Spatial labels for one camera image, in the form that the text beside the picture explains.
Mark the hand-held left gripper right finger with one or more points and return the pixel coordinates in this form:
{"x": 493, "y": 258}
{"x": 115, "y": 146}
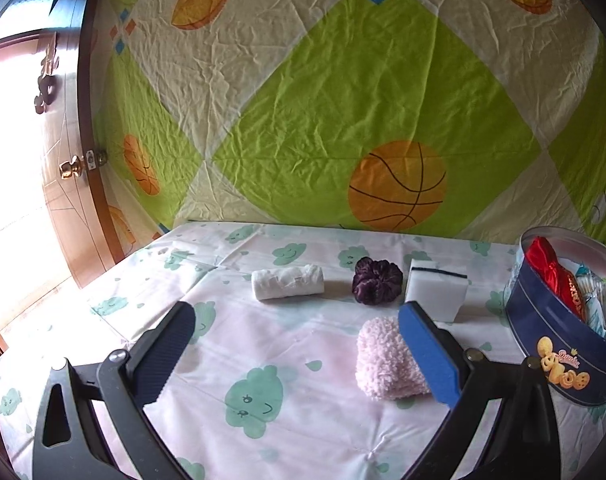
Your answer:
{"x": 428, "y": 355}

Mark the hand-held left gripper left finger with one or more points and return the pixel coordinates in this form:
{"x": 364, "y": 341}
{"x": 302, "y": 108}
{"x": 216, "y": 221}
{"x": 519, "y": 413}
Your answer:
{"x": 168, "y": 355}

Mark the pink fluffy cloth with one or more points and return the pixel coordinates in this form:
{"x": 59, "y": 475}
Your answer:
{"x": 383, "y": 365}

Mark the blue round tin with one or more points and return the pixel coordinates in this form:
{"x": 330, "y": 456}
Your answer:
{"x": 543, "y": 320}

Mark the cotton swab pack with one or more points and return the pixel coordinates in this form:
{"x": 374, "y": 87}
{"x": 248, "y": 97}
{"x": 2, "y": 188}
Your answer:
{"x": 590, "y": 300}

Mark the white sponge with dark stripe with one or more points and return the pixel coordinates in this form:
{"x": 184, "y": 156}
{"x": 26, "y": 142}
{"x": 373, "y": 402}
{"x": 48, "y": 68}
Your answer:
{"x": 433, "y": 290}

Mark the purple velvet scrunchie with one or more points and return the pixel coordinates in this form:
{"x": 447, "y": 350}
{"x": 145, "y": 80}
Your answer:
{"x": 378, "y": 280}

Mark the cloud print bedsheet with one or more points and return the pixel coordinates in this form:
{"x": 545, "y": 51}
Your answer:
{"x": 283, "y": 340}

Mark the rolled white towel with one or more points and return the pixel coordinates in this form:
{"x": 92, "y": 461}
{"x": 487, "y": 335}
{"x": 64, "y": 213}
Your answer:
{"x": 288, "y": 282}

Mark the wooden door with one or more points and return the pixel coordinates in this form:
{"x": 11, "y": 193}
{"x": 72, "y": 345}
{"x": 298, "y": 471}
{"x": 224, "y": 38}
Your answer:
{"x": 63, "y": 235}

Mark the brass door latch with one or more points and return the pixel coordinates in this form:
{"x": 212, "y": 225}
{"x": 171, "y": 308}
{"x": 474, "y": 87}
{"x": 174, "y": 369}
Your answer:
{"x": 95, "y": 159}

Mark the brass door knob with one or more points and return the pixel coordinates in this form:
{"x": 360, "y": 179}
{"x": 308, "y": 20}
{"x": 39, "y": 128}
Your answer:
{"x": 70, "y": 169}

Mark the green basketball print blanket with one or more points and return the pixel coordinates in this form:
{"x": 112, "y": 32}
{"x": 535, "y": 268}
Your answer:
{"x": 333, "y": 85}

